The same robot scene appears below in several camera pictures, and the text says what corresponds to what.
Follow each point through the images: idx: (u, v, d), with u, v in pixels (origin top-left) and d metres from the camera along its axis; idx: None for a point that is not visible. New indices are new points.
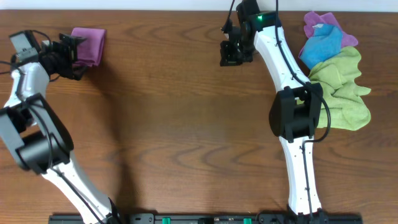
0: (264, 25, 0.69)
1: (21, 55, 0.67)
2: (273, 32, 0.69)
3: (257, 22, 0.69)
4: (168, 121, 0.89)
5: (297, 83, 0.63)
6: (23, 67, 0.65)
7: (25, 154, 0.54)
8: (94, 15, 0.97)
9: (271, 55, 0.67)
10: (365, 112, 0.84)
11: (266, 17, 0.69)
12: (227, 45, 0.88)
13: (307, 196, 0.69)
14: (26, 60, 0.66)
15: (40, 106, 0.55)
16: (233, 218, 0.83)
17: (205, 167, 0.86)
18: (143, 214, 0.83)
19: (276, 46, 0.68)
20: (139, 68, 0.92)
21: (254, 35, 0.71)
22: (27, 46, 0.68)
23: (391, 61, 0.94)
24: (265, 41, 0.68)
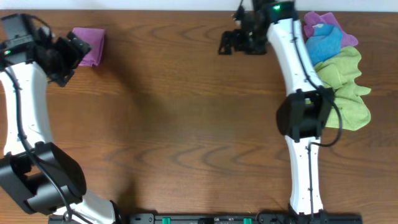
0: (282, 16, 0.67)
1: (13, 42, 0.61)
2: (291, 24, 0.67)
3: (274, 12, 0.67)
4: (168, 121, 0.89)
5: (310, 85, 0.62)
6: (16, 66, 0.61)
7: (32, 200, 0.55)
8: (94, 16, 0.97)
9: (285, 51, 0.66)
10: (365, 112, 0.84)
11: (283, 7, 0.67)
12: (238, 33, 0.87)
13: (310, 196, 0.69)
14: (16, 49, 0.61)
15: (49, 157, 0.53)
16: (233, 219, 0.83)
17: (205, 167, 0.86)
18: (143, 214, 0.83)
19: (291, 42, 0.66)
20: (139, 68, 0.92)
21: (268, 26, 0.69)
22: (22, 32, 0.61)
23: (391, 61, 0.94)
24: (280, 35, 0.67)
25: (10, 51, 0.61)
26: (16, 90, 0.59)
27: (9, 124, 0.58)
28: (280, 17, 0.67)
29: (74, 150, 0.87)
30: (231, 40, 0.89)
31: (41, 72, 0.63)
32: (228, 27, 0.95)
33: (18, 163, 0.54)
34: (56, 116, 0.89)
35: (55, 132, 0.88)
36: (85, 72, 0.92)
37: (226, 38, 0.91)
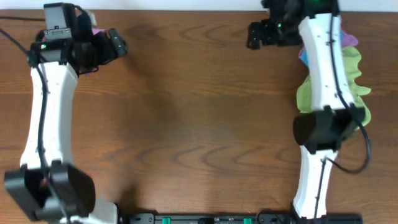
0: (319, 7, 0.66)
1: (51, 32, 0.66)
2: (328, 21, 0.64)
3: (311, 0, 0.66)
4: (168, 121, 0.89)
5: (340, 102, 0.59)
6: (48, 56, 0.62)
7: (40, 213, 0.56)
8: (94, 15, 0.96)
9: (318, 54, 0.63)
10: (367, 112, 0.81)
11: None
12: (266, 25, 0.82)
13: (315, 204, 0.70)
14: (52, 43, 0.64)
15: (62, 179, 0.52)
16: (233, 218, 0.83)
17: (206, 167, 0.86)
18: (143, 214, 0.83)
19: (326, 45, 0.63)
20: (139, 68, 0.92)
21: (303, 17, 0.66)
22: (61, 23, 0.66)
23: (392, 61, 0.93)
24: (314, 37, 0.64)
25: (47, 45, 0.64)
26: (44, 94, 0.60)
27: (32, 130, 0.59)
28: (318, 7, 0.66)
29: (75, 150, 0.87)
30: (258, 33, 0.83)
31: (73, 74, 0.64)
32: (228, 27, 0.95)
33: (32, 177, 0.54)
34: None
35: None
36: None
37: (253, 30, 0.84)
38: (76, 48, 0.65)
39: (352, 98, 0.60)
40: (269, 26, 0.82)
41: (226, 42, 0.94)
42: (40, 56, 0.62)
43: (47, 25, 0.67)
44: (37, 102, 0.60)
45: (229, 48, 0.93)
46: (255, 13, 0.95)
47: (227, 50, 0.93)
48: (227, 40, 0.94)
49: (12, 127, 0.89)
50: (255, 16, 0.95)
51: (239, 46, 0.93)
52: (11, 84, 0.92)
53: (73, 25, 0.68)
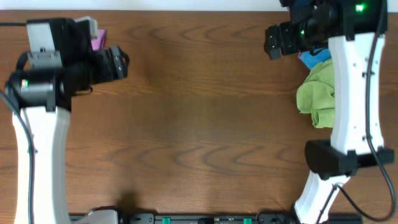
0: (362, 20, 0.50)
1: (37, 56, 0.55)
2: (370, 43, 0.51)
3: (352, 13, 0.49)
4: (168, 121, 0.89)
5: (366, 145, 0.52)
6: (31, 94, 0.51)
7: None
8: (94, 16, 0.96)
9: (351, 87, 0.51)
10: None
11: (370, 10, 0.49)
12: (286, 30, 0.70)
13: (318, 218, 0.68)
14: (33, 76, 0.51)
15: None
16: (233, 218, 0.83)
17: (206, 167, 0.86)
18: (143, 214, 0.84)
19: (362, 77, 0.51)
20: (139, 68, 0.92)
21: (334, 30, 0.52)
22: (50, 46, 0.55)
23: (393, 61, 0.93)
24: (350, 63, 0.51)
25: (28, 81, 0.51)
26: (31, 154, 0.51)
27: (20, 195, 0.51)
28: (359, 23, 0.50)
29: (75, 150, 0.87)
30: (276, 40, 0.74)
31: (65, 120, 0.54)
32: (228, 27, 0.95)
33: None
34: None
35: None
36: None
37: (270, 36, 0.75)
38: (64, 83, 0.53)
39: (379, 140, 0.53)
40: (291, 30, 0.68)
41: (226, 42, 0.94)
42: (22, 94, 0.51)
43: (32, 45, 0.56)
44: (25, 162, 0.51)
45: (228, 48, 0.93)
46: (255, 13, 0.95)
47: (227, 50, 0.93)
48: (227, 40, 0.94)
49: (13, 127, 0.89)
50: (255, 15, 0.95)
51: (239, 46, 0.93)
52: None
53: (60, 46, 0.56)
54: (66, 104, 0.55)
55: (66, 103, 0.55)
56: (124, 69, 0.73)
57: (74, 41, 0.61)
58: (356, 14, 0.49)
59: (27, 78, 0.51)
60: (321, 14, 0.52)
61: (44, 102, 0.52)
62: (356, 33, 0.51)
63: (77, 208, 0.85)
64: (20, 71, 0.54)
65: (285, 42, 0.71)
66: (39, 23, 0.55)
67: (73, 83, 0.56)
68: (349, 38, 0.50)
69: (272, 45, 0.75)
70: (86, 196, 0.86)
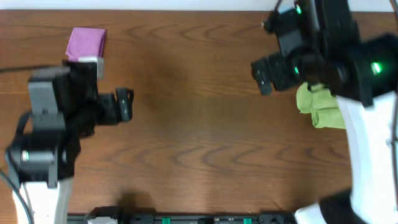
0: (378, 81, 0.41)
1: (40, 118, 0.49)
2: (391, 107, 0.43)
3: (368, 74, 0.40)
4: (168, 121, 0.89)
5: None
6: (33, 166, 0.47)
7: None
8: (94, 15, 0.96)
9: (372, 158, 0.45)
10: None
11: (386, 68, 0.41)
12: (276, 63, 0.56)
13: None
14: (35, 147, 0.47)
15: None
16: (233, 219, 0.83)
17: (205, 167, 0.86)
18: (143, 214, 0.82)
19: (387, 145, 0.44)
20: (139, 68, 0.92)
21: (347, 93, 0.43)
22: (53, 108, 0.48)
23: None
24: (369, 132, 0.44)
25: (29, 152, 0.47)
26: None
27: None
28: (375, 84, 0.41)
29: None
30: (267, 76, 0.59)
31: (69, 187, 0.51)
32: (228, 27, 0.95)
33: None
34: None
35: None
36: None
37: (259, 71, 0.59)
38: (68, 153, 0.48)
39: None
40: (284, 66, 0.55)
41: (226, 42, 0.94)
42: (23, 167, 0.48)
43: (33, 107, 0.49)
44: None
45: (228, 48, 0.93)
46: (255, 12, 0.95)
47: (227, 50, 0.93)
48: (227, 39, 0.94)
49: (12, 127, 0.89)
50: (255, 15, 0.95)
51: (239, 46, 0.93)
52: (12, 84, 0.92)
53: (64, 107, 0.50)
54: (69, 171, 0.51)
55: (69, 170, 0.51)
56: (130, 112, 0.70)
57: (78, 93, 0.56)
58: (372, 75, 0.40)
59: (28, 149, 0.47)
60: (328, 76, 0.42)
61: (45, 177, 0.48)
62: (376, 97, 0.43)
63: (76, 208, 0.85)
64: (21, 137, 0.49)
65: (278, 75, 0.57)
66: (40, 83, 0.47)
67: (76, 147, 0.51)
68: (367, 105, 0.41)
69: (262, 81, 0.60)
70: (86, 196, 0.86)
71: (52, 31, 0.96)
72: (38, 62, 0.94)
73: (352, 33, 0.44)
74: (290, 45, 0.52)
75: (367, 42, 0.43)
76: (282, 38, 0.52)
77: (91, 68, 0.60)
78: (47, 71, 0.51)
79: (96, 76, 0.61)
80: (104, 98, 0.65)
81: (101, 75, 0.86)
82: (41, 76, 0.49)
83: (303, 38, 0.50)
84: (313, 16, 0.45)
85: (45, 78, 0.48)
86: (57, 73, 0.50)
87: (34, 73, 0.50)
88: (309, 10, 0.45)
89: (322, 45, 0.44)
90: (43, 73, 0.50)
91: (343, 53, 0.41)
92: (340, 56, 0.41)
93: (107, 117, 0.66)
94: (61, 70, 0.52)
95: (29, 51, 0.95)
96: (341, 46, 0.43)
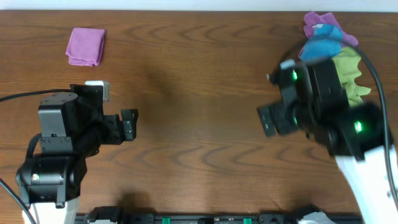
0: (368, 138, 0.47)
1: (48, 140, 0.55)
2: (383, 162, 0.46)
3: (353, 135, 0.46)
4: (168, 121, 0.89)
5: None
6: (41, 184, 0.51)
7: None
8: (94, 15, 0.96)
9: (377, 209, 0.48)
10: None
11: (372, 130, 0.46)
12: (280, 112, 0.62)
13: None
14: (45, 167, 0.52)
15: None
16: (233, 218, 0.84)
17: (205, 167, 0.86)
18: (143, 214, 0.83)
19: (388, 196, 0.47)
20: (139, 68, 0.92)
21: (339, 150, 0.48)
22: (61, 132, 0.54)
23: (391, 62, 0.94)
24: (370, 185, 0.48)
25: (40, 173, 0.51)
26: None
27: None
28: (364, 141, 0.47)
29: None
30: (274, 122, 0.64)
31: (74, 208, 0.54)
32: (227, 27, 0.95)
33: None
34: None
35: None
36: (85, 72, 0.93)
37: (265, 116, 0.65)
38: (75, 172, 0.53)
39: None
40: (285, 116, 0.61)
41: (226, 42, 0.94)
42: (31, 186, 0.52)
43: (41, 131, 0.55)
44: None
45: (228, 48, 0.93)
46: (255, 12, 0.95)
47: (227, 50, 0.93)
48: (227, 40, 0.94)
49: (12, 127, 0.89)
50: (255, 15, 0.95)
51: (239, 46, 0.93)
52: (13, 84, 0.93)
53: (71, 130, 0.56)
54: (76, 190, 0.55)
55: (76, 190, 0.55)
56: (133, 130, 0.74)
57: (83, 117, 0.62)
58: (359, 135, 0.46)
59: (38, 170, 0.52)
60: (321, 134, 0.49)
61: (54, 196, 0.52)
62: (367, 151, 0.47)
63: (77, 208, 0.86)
64: (32, 160, 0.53)
65: (280, 124, 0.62)
66: (49, 109, 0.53)
67: (83, 168, 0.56)
68: (360, 158, 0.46)
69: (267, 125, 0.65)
70: (86, 196, 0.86)
71: (52, 31, 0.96)
72: (38, 62, 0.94)
73: (342, 98, 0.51)
74: (290, 98, 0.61)
75: (357, 107, 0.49)
76: (283, 93, 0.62)
77: (97, 91, 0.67)
78: (55, 98, 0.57)
79: (100, 101, 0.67)
80: (107, 120, 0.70)
81: (106, 98, 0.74)
82: (50, 103, 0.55)
83: (299, 96, 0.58)
84: (307, 82, 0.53)
85: (55, 104, 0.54)
86: (63, 99, 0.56)
87: (43, 100, 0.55)
88: (304, 76, 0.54)
89: (315, 105, 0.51)
90: (51, 100, 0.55)
91: (331, 119, 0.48)
92: (330, 122, 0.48)
93: (111, 137, 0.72)
94: (67, 96, 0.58)
95: (29, 51, 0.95)
96: (332, 112, 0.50)
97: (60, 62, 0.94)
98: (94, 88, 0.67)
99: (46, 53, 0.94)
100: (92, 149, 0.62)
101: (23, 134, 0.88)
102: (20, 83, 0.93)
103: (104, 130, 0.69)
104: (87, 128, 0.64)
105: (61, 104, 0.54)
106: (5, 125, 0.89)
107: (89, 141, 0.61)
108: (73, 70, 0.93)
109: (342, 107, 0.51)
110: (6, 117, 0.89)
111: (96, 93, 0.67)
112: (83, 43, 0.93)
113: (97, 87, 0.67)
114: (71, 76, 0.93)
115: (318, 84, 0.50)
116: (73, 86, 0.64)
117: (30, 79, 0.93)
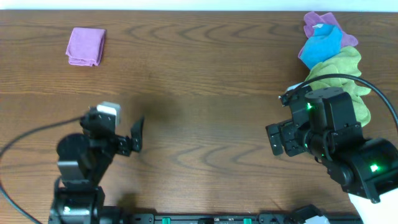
0: (382, 180, 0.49)
1: (69, 180, 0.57)
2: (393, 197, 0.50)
3: (368, 175, 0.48)
4: (168, 121, 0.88)
5: None
6: (71, 216, 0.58)
7: None
8: (94, 15, 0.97)
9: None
10: (365, 112, 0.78)
11: (384, 170, 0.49)
12: (289, 133, 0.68)
13: None
14: (73, 203, 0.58)
15: None
16: (233, 219, 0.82)
17: (205, 167, 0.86)
18: (143, 214, 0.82)
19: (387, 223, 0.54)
20: (139, 68, 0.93)
21: (352, 186, 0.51)
22: (81, 177, 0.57)
23: (391, 61, 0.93)
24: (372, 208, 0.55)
25: (70, 207, 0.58)
26: None
27: None
28: (379, 180, 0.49)
29: None
30: (282, 140, 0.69)
31: None
32: (227, 26, 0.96)
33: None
34: (56, 115, 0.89)
35: (53, 131, 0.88)
36: (84, 72, 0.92)
37: (273, 135, 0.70)
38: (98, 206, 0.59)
39: None
40: (295, 135, 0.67)
41: (226, 42, 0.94)
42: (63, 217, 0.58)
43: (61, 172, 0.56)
44: None
45: (228, 48, 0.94)
46: (254, 12, 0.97)
47: (227, 50, 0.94)
48: (227, 40, 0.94)
49: (12, 127, 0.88)
50: (254, 16, 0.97)
51: (239, 46, 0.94)
52: (12, 84, 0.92)
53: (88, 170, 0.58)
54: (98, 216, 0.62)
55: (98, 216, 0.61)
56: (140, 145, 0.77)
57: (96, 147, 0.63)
58: (374, 175, 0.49)
59: (68, 204, 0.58)
60: (335, 171, 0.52)
61: None
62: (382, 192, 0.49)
63: None
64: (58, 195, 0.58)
65: (290, 143, 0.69)
66: (68, 162, 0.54)
67: (104, 196, 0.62)
68: (375, 201, 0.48)
69: (274, 143, 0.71)
70: None
71: (52, 30, 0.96)
72: (38, 62, 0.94)
73: (355, 132, 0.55)
74: (301, 122, 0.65)
75: (370, 144, 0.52)
76: (295, 114, 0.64)
77: (110, 119, 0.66)
78: (69, 144, 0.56)
79: (112, 129, 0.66)
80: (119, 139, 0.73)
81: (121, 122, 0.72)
82: (67, 154, 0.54)
83: (312, 123, 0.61)
84: (322, 115, 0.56)
85: (72, 155, 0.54)
86: (78, 149, 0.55)
87: (59, 149, 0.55)
88: (319, 109, 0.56)
89: (328, 137, 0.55)
90: (66, 150, 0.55)
91: (347, 157, 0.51)
92: (344, 160, 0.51)
93: (120, 149, 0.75)
94: (80, 140, 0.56)
95: (29, 50, 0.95)
96: (346, 147, 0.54)
97: (60, 62, 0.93)
98: (107, 115, 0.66)
99: (46, 53, 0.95)
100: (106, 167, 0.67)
101: (23, 134, 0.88)
102: (18, 82, 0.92)
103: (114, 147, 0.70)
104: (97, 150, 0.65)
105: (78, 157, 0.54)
106: (5, 125, 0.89)
107: (103, 167, 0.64)
108: (72, 70, 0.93)
109: (355, 143, 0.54)
110: (6, 117, 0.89)
111: (109, 121, 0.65)
112: (83, 43, 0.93)
113: (109, 114, 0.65)
114: (70, 76, 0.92)
115: (333, 120, 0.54)
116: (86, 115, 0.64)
117: (28, 79, 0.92)
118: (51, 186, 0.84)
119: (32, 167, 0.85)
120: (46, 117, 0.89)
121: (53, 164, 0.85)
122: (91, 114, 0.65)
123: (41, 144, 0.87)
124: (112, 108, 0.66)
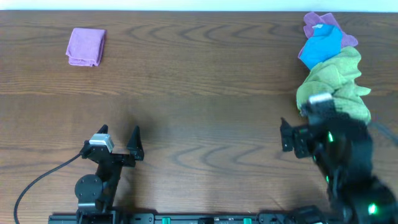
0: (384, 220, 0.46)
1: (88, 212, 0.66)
2: None
3: (364, 216, 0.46)
4: (169, 121, 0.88)
5: None
6: None
7: None
8: (94, 16, 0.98)
9: None
10: (365, 112, 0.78)
11: (385, 212, 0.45)
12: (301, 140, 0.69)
13: None
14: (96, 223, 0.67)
15: None
16: (233, 218, 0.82)
17: (206, 167, 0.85)
18: (143, 214, 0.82)
19: None
20: (140, 68, 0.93)
21: None
22: (98, 208, 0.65)
23: (391, 61, 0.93)
24: None
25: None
26: None
27: None
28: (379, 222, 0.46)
29: (74, 150, 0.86)
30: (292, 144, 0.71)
31: None
32: (227, 27, 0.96)
33: None
34: (56, 115, 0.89)
35: (53, 131, 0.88)
36: (84, 72, 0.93)
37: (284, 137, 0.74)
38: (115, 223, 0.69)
39: None
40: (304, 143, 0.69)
41: (226, 42, 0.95)
42: None
43: (80, 208, 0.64)
44: None
45: (228, 48, 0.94)
46: (254, 13, 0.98)
47: (226, 50, 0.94)
48: (226, 40, 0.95)
49: (12, 127, 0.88)
50: (254, 17, 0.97)
51: (239, 46, 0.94)
52: (12, 84, 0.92)
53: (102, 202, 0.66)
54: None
55: None
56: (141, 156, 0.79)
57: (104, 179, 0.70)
58: (372, 216, 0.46)
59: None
60: (339, 205, 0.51)
61: None
62: None
63: (75, 209, 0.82)
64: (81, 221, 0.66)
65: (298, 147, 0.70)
66: (86, 203, 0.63)
67: (117, 215, 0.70)
68: None
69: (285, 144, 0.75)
70: None
71: (51, 31, 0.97)
72: (38, 63, 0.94)
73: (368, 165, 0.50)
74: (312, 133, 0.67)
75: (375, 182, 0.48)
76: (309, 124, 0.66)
77: (102, 149, 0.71)
78: (85, 187, 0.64)
79: (109, 155, 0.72)
80: (119, 158, 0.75)
81: (112, 149, 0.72)
82: (84, 196, 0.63)
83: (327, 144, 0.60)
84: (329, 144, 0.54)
85: (89, 196, 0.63)
86: (93, 192, 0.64)
87: (78, 193, 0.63)
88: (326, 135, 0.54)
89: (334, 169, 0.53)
90: (84, 192, 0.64)
91: (346, 195, 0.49)
92: (343, 196, 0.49)
93: (125, 164, 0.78)
94: (94, 183, 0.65)
95: (29, 51, 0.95)
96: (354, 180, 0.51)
97: (60, 62, 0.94)
98: (99, 146, 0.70)
99: (46, 53, 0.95)
100: (115, 188, 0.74)
101: (23, 134, 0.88)
102: (18, 83, 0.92)
103: (118, 165, 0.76)
104: (107, 175, 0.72)
105: (95, 196, 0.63)
106: (5, 124, 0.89)
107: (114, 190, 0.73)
108: (73, 70, 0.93)
109: None
110: (7, 117, 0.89)
111: (102, 150, 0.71)
112: (82, 43, 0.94)
113: (101, 145, 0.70)
114: (71, 76, 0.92)
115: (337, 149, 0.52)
116: (81, 154, 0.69)
117: (29, 79, 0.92)
118: (51, 186, 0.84)
119: (32, 167, 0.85)
120: (46, 117, 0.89)
121: (53, 164, 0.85)
122: (86, 149, 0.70)
123: (41, 144, 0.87)
124: (102, 140, 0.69)
